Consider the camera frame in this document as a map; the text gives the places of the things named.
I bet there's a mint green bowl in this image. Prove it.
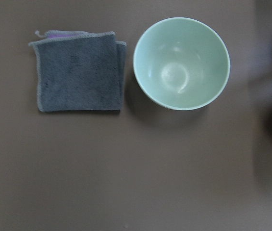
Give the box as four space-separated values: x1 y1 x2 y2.
133 17 231 111

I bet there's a grey folded cloth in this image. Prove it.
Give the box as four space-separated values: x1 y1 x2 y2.
29 30 127 112

